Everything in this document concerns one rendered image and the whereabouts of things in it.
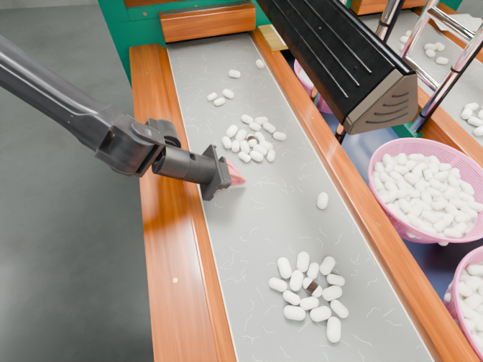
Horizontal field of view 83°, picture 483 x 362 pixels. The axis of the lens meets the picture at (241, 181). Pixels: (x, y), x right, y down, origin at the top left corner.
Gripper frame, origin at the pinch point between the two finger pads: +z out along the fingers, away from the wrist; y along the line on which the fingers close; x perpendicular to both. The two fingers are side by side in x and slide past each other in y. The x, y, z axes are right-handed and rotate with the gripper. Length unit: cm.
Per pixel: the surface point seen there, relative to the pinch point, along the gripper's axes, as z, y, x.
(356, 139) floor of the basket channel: 34.1, 11.5, -17.0
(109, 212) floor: 3, 49, 95
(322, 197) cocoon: 11.9, -8.6, -9.8
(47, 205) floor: -22, 62, 115
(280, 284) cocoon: 1.1, -23.1, -0.5
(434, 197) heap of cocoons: 33.5, -13.3, -23.9
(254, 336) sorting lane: -2.7, -29.4, 5.2
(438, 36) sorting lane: 67, 45, -53
